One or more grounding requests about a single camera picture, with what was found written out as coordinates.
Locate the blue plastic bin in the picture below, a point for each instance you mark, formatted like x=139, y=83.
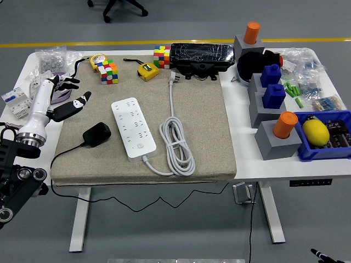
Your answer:
x=315, y=154

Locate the clear bag of blue parts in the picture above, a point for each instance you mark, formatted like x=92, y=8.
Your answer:
x=304, y=61

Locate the grey square base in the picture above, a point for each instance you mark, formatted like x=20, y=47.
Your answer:
x=253, y=85
x=257, y=115

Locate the black office chair base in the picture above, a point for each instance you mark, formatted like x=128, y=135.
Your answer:
x=115, y=6

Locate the white power strip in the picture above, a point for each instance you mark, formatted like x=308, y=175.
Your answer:
x=134, y=128

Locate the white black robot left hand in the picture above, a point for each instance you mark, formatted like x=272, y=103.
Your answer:
x=39, y=109

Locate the small black white toy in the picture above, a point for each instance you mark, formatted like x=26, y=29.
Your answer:
x=311, y=118

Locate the white table leg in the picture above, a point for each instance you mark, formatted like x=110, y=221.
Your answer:
x=271, y=213
x=79, y=219

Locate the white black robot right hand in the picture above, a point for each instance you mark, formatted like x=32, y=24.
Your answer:
x=325, y=259

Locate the black fabric bundle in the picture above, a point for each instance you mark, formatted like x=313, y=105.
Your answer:
x=251, y=63

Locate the yellow lemon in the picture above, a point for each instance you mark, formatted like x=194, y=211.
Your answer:
x=315, y=132

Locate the grey-brown mat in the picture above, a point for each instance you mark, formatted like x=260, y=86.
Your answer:
x=203, y=123

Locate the black parts pile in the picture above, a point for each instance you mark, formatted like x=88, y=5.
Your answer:
x=340, y=134

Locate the grey block with round hole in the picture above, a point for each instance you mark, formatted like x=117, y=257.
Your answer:
x=241, y=47
x=274, y=149

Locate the black film-wrapped device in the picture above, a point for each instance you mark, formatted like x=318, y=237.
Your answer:
x=201, y=54

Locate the small green cylinder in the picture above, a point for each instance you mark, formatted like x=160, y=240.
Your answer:
x=293, y=91
x=287, y=92
x=299, y=103
x=288, y=85
x=297, y=91

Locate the clear bag of resistors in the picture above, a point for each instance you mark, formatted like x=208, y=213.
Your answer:
x=329, y=104

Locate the small clear bag of parts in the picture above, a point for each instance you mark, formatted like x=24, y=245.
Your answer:
x=310, y=88

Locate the empty clear plastic bag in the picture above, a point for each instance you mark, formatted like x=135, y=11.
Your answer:
x=73, y=56

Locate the blue block with knob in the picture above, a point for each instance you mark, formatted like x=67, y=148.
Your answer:
x=271, y=75
x=273, y=97

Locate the silver metal bracket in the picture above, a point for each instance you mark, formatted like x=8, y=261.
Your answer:
x=242, y=193

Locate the small metal clip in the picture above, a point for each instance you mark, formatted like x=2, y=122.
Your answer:
x=234, y=79

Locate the white circuit breaker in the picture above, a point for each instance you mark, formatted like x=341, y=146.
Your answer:
x=15, y=102

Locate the twisted colourful puzzle cube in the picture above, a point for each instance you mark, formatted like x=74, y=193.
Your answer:
x=108, y=72

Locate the square yellow tape measure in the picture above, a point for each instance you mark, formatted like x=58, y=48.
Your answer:
x=148, y=71

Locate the round yellow tape measure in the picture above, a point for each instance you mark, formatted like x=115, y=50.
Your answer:
x=98, y=59

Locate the clear bag of metal nuts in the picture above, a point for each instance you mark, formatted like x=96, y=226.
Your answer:
x=50, y=61

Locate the black plug adapter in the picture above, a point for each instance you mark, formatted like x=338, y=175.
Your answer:
x=97, y=134

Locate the black table control panel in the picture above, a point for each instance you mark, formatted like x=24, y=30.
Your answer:
x=310, y=182

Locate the orange cylinder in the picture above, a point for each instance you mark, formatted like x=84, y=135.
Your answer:
x=251, y=33
x=285, y=124

